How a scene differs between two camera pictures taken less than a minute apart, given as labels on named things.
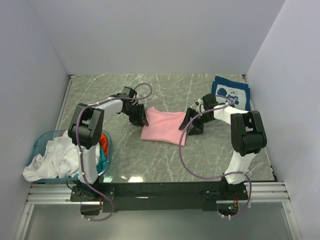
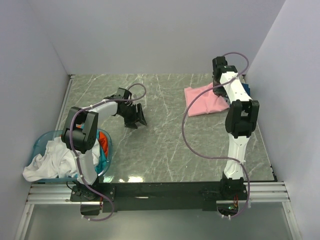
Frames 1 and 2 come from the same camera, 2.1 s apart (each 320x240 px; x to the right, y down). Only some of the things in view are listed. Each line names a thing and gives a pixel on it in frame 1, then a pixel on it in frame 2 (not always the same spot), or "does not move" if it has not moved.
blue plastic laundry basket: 39,148 does not move
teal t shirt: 102,163 does not move
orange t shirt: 103,142 does not move
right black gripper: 197,130 → 219,91
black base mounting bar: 95,198 does not move
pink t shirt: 163,127 → 208,102
